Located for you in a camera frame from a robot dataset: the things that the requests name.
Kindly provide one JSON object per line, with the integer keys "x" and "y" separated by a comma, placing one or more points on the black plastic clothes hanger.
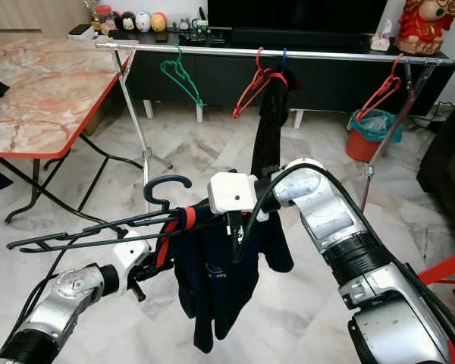
{"x": 76, "y": 233}

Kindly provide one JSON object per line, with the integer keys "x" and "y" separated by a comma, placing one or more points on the black round figurine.
{"x": 127, "y": 22}

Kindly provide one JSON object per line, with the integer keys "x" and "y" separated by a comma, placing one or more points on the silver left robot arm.
{"x": 68, "y": 299}

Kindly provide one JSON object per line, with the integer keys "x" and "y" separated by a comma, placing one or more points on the red buddha statue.
{"x": 421, "y": 29}

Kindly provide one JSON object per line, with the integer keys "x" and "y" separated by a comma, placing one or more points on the small white box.
{"x": 82, "y": 32}

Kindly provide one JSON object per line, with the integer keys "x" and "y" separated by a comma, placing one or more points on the black soundbar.
{"x": 296, "y": 38}

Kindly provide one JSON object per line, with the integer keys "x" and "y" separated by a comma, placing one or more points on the white round figurine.
{"x": 143, "y": 22}

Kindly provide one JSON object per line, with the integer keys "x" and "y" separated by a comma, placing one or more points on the green plastic clothes hanger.
{"x": 164, "y": 68}

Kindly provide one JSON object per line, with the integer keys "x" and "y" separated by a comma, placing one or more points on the small grey figurine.
{"x": 183, "y": 26}

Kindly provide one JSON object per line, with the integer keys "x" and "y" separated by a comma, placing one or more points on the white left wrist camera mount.
{"x": 133, "y": 250}

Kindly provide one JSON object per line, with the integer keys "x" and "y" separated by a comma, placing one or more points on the gold trophy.
{"x": 92, "y": 9}

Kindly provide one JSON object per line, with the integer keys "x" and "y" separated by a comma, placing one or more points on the green white robot toy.
{"x": 202, "y": 23}

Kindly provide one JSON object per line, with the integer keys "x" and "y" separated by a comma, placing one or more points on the black TV cabinet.
{"x": 326, "y": 83}

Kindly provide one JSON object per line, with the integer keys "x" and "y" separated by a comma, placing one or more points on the navy shirt with red trim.
{"x": 212, "y": 277}

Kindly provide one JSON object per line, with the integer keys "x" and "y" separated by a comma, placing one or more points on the dark grey fabric sofa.
{"x": 447, "y": 163}

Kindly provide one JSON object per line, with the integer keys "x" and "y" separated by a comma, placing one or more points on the black television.
{"x": 296, "y": 12}

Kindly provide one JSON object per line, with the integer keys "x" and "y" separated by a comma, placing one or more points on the light wood cabinet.
{"x": 30, "y": 17}

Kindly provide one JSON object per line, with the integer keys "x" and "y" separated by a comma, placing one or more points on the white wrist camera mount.
{"x": 231, "y": 192}
{"x": 133, "y": 250}

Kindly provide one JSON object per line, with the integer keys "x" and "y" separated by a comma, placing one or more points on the silver metal clothes rack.
{"x": 212, "y": 51}

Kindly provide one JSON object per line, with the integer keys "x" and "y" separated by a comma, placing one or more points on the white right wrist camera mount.
{"x": 231, "y": 192}

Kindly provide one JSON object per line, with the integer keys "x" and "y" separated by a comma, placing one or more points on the teal bin liner bag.
{"x": 379, "y": 125}

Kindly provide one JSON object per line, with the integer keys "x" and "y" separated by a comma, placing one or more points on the marble top folding table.
{"x": 53, "y": 91}

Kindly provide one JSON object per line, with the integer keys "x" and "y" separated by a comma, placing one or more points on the jar with red lid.
{"x": 105, "y": 20}

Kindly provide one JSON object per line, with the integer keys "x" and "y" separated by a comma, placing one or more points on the yellow round figurine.
{"x": 160, "y": 23}

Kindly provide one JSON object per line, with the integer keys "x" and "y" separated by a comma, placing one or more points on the red waste bin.
{"x": 360, "y": 146}

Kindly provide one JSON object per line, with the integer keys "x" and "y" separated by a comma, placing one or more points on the blue clothes hanger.
{"x": 284, "y": 55}

